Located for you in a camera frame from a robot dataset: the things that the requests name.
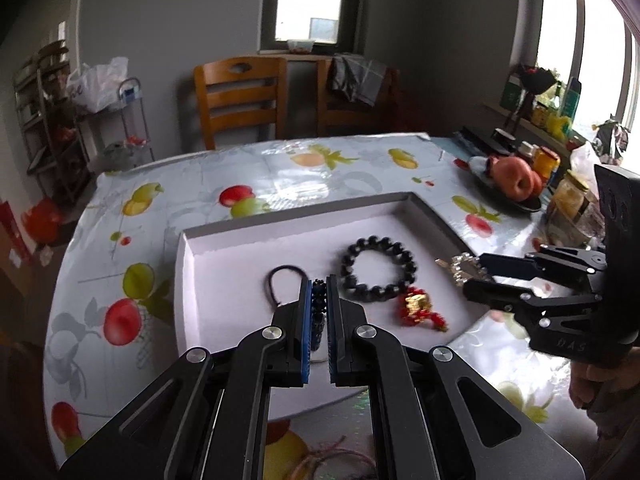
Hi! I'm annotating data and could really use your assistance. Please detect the glass jar with lid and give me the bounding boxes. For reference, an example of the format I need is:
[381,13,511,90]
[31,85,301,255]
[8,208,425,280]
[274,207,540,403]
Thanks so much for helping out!
[546,170,605,248]

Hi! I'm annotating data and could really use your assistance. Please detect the metal storage shelf rack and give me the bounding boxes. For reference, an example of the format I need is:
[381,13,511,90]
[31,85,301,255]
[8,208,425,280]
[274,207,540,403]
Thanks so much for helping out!
[13,40,91,206]

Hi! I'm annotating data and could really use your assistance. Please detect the red bag on floor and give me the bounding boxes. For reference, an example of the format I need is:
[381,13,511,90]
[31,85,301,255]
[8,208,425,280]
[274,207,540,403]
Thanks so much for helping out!
[21,197,63,245]

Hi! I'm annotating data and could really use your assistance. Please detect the large black bead bracelet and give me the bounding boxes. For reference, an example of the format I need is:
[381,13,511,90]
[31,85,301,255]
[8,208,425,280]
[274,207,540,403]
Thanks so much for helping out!
[340,234,419,304]

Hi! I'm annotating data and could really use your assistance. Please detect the orange fruit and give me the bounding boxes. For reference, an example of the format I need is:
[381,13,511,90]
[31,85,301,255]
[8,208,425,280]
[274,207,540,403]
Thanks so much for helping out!
[530,170,544,197]

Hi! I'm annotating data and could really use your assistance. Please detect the black elastic hair tie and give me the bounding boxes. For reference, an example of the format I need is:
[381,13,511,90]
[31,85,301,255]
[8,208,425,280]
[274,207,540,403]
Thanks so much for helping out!
[263,264,307,309]

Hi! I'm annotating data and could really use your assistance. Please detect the grey clothes on chair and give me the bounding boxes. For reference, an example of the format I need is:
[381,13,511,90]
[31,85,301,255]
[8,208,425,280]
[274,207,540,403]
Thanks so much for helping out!
[328,54,387,106]

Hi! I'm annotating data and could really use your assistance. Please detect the small wire trolley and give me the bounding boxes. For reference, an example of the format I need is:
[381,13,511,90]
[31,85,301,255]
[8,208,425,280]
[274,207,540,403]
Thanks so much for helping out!
[79,77,156,166]

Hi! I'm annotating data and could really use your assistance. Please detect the dark blue bead bracelet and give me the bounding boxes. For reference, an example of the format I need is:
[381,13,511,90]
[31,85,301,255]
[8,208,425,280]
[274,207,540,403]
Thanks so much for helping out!
[309,278,330,354]

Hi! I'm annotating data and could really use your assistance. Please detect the pearl bead bracelet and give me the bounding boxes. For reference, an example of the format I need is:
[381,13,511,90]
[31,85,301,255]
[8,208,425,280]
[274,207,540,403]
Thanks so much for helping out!
[434,252,494,287]

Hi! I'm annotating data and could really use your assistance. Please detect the red gold charm ornament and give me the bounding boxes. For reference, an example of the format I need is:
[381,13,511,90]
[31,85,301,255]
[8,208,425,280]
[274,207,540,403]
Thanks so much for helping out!
[398,287,448,333]

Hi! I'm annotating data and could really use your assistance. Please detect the grey shallow cardboard tray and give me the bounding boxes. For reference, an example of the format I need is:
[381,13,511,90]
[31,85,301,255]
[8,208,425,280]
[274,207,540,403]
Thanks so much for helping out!
[172,190,494,424]

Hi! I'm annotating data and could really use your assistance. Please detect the fruit-print plastic tablecloth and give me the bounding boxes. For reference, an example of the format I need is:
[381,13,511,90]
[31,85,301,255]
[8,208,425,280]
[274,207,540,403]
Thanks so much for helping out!
[43,134,597,464]

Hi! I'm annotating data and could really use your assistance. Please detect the white plastic bag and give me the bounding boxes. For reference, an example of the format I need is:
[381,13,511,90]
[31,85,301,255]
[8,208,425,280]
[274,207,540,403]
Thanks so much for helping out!
[66,56,129,114]

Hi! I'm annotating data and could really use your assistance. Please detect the window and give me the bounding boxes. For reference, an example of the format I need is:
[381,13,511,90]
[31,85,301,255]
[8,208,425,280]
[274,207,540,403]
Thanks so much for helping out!
[260,0,361,55]

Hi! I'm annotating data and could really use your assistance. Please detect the dark fruit plate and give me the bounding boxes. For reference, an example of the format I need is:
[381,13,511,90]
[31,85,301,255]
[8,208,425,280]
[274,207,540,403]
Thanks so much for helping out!
[466,155,544,214]

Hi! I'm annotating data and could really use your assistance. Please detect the wooden chair at far side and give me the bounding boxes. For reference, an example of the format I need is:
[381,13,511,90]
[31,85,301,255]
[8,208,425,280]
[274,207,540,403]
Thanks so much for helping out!
[193,55,288,151]

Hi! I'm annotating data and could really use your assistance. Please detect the person's right hand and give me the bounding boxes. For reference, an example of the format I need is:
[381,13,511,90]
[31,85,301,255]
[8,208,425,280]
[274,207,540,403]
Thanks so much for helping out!
[568,351,639,439]

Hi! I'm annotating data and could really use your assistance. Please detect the red apple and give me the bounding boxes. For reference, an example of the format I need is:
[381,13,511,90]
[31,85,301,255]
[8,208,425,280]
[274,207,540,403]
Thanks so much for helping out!
[489,156,532,202]

